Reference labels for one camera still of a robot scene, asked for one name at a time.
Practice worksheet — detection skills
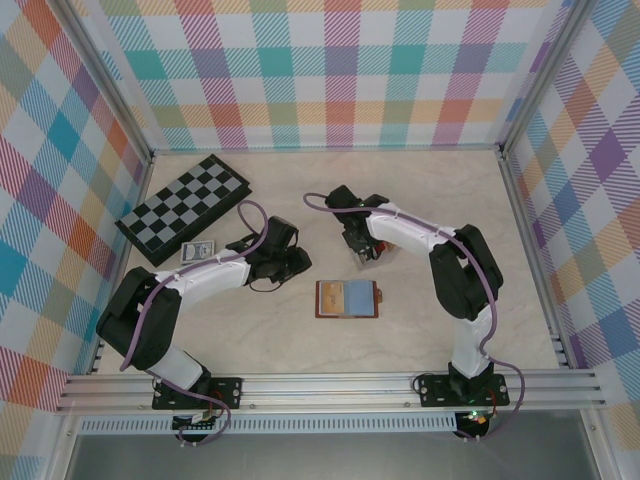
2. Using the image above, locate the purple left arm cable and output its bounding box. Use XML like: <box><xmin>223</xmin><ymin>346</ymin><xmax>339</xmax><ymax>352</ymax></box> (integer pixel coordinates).
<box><xmin>119</xmin><ymin>199</ymin><xmax>274</xmax><ymax>447</ymax></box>

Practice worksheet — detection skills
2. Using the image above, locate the aluminium table side rail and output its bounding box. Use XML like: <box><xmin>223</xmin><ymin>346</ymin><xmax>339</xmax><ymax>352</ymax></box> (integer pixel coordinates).
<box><xmin>87</xmin><ymin>154</ymin><xmax>156</xmax><ymax>376</ymax></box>
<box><xmin>497</xmin><ymin>149</ymin><xmax>574</xmax><ymax>371</ymax></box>

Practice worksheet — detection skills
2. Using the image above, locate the aluminium frame post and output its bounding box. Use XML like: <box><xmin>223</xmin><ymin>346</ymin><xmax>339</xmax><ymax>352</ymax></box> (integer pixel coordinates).
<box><xmin>497</xmin><ymin>0</ymin><xmax>601</xmax><ymax>159</ymax></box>
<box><xmin>47</xmin><ymin>0</ymin><xmax>156</xmax><ymax>166</ymax></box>

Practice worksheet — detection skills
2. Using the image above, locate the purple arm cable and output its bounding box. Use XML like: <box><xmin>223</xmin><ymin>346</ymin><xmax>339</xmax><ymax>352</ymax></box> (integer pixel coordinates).
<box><xmin>119</xmin><ymin>199</ymin><xmax>274</xmax><ymax>447</ymax></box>
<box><xmin>303</xmin><ymin>192</ymin><xmax>529</xmax><ymax>444</ymax></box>

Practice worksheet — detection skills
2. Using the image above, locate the aluminium frame leg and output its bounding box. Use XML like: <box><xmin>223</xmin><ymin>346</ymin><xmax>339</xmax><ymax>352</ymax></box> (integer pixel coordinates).
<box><xmin>45</xmin><ymin>413</ymin><xmax>77</xmax><ymax>480</ymax></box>
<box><xmin>581</xmin><ymin>410</ymin><xmax>624</xmax><ymax>480</ymax></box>

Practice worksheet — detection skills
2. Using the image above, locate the clear plastic card box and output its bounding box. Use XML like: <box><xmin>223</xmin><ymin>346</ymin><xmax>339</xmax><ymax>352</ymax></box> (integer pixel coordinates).
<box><xmin>349</xmin><ymin>240</ymin><xmax>401</xmax><ymax>272</ymax></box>

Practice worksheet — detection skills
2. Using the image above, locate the wide aluminium mounting rail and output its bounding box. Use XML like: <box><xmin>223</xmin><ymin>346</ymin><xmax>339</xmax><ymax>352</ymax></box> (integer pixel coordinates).
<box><xmin>53</xmin><ymin>368</ymin><xmax>610</xmax><ymax>415</ymax></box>

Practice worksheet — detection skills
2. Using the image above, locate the black grey folding chessboard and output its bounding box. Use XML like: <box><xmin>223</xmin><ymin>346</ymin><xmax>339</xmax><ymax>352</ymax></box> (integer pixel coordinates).
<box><xmin>114</xmin><ymin>153</ymin><xmax>253</xmax><ymax>269</ymax></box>

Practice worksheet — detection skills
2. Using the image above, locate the blue playing card deck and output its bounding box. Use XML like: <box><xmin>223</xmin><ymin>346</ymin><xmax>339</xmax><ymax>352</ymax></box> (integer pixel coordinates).
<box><xmin>180</xmin><ymin>240</ymin><xmax>217</xmax><ymax>266</ymax></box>

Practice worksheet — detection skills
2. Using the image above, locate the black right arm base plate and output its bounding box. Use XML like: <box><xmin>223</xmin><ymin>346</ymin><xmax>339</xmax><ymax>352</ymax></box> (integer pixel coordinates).
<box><xmin>416</xmin><ymin>373</ymin><xmax>512</xmax><ymax>409</ymax></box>

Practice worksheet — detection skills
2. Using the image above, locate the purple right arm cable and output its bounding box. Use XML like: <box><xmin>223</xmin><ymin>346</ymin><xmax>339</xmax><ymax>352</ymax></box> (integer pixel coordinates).
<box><xmin>303</xmin><ymin>192</ymin><xmax>529</xmax><ymax>444</ymax></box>

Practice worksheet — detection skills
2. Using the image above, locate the brown leather card holder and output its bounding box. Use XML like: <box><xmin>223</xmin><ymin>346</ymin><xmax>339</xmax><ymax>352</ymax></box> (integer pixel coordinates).
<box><xmin>314</xmin><ymin>279</ymin><xmax>385</xmax><ymax>319</ymax></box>

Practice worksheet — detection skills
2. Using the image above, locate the aluminium table end rail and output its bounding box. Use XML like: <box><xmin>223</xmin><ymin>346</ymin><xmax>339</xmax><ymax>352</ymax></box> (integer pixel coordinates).
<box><xmin>149</xmin><ymin>144</ymin><xmax>504</xmax><ymax>156</ymax></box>

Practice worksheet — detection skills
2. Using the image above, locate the small circuit board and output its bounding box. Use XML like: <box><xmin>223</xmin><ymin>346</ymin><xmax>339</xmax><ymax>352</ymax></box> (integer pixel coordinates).
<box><xmin>457</xmin><ymin>408</ymin><xmax>491</xmax><ymax>434</ymax></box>
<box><xmin>171</xmin><ymin>410</ymin><xmax>224</xmax><ymax>435</ymax></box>

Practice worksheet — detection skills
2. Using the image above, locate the slotted grey cable duct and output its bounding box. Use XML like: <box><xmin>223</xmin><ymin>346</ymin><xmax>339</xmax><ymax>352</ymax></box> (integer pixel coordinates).
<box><xmin>78</xmin><ymin>417</ymin><xmax>460</xmax><ymax>436</ymax></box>

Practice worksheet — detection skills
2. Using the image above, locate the beige credit card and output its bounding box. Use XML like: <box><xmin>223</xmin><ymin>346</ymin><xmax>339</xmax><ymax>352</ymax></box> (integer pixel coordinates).
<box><xmin>319</xmin><ymin>282</ymin><xmax>347</xmax><ymax>315</ymax></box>

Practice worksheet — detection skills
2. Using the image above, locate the grey metal panel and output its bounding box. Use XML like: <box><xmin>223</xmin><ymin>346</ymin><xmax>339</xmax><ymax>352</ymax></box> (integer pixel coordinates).
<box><xmin>64</xmin><ymin>433</ymin><xmax>601</xmax><ymax>480</ymax></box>

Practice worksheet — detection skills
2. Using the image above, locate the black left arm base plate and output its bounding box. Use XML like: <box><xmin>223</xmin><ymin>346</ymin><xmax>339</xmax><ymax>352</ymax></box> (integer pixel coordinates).
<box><xmin>151</xmin><ymin>376</ymin><xmax>245</xmax><ymax>412</ymax></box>

